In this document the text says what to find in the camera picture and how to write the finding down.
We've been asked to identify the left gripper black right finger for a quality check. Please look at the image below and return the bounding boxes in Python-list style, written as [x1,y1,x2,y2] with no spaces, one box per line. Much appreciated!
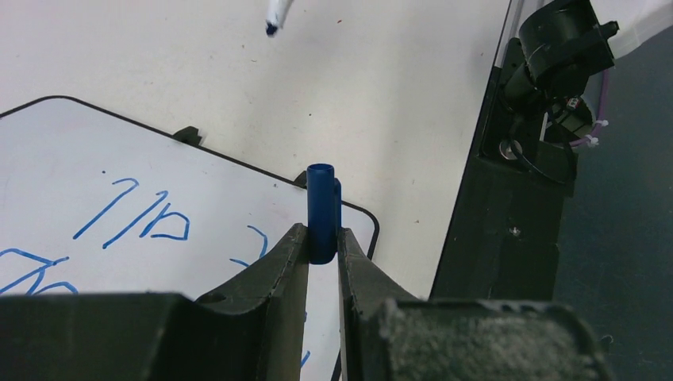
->
[336,229,613,380]

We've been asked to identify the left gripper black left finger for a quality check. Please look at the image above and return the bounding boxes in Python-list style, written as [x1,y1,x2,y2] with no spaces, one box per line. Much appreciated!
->
[1,224,309,380]

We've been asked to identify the blue marker cap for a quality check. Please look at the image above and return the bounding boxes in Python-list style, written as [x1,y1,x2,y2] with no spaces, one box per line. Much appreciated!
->
[306,164,341,265]

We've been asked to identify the black framed whiteboard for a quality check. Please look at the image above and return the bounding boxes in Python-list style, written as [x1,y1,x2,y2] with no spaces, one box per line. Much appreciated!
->
[0,95,381,381]

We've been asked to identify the white marker pen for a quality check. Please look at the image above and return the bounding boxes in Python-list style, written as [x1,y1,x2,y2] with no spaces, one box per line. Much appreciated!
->
[265,0,294,37]

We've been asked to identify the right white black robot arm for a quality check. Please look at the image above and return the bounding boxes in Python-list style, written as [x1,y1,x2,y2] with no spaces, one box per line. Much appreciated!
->
[502,1,672,115]

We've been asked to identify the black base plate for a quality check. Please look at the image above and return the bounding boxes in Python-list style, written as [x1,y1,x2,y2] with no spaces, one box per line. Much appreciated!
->
[430,38,574,301]

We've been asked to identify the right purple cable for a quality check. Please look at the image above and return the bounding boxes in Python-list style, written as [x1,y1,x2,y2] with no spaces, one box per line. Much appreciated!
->
[570,68,613,149]

